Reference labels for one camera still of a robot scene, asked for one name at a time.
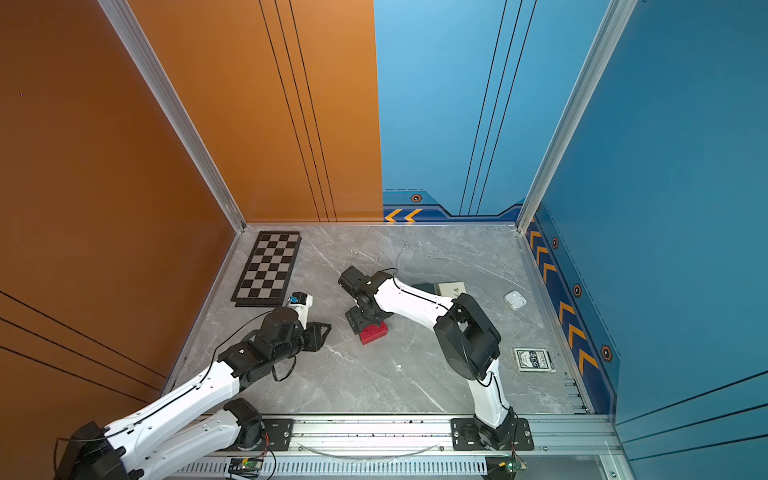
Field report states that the right circuit board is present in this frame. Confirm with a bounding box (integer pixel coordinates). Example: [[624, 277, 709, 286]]
[[483, 456, 528, 480]]

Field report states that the red booklet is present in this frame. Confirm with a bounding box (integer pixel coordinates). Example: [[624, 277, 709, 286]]
[[359, 322, 388, 345]]

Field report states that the left circuit board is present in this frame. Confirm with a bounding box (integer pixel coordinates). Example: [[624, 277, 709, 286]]
[[226, 457, 264, 479]]

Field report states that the aluminium corner post right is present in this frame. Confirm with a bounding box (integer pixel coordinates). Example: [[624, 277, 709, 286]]
[[516, 0, 638, 234]]

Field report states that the aluminium corner post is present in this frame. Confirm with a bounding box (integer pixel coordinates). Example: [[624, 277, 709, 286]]
[[516, 0, 638, 234], [98, 0, 247, 234]]

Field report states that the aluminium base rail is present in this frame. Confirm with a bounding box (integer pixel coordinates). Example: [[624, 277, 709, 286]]
[[143, 413, 625, 463]]

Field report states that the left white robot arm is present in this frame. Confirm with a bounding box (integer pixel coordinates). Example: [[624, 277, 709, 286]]
[[54, 307, 332, 479]]

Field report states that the clear plastic earphone case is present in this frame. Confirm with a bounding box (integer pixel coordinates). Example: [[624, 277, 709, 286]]
[[504, 291, 527, 311]]

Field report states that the black white chessboard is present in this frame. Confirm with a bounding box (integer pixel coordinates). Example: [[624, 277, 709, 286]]
[[231, 230, 301, 308]]

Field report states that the circuit board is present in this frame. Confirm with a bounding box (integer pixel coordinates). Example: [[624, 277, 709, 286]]
[[483, 456, 528, 480], [226, 457, 264, 479]]

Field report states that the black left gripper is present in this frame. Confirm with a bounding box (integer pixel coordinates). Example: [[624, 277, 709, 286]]
[[272, 321, 334, 367]]

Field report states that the green booklet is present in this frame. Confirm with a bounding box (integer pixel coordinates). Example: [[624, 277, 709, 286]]
[[413, 283, 440, 296]]

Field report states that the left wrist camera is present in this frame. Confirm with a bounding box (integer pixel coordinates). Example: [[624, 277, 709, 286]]
[[287, 292, 313, 329]]

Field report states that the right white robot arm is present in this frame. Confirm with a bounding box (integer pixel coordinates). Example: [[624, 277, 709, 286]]
[[338, 266, 516, 450]]

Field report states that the playing card deck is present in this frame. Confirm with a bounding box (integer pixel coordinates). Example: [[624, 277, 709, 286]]
[[513, 348, 556, 373]]

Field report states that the aluminium corner post left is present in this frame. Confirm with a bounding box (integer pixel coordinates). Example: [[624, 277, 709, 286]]
[[98, 0, 247, 234]]

